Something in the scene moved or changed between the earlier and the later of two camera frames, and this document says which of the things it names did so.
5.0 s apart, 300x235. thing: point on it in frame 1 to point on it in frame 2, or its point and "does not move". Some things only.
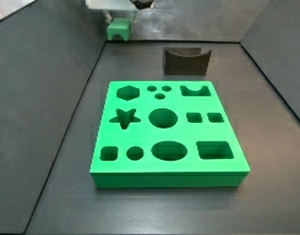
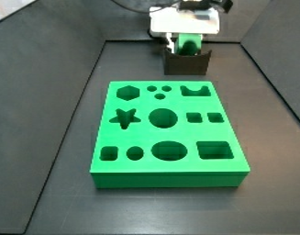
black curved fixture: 186,61 does not move
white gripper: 116,5 to 187,21
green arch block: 119,27 to 188,43
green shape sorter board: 164,137 does not move
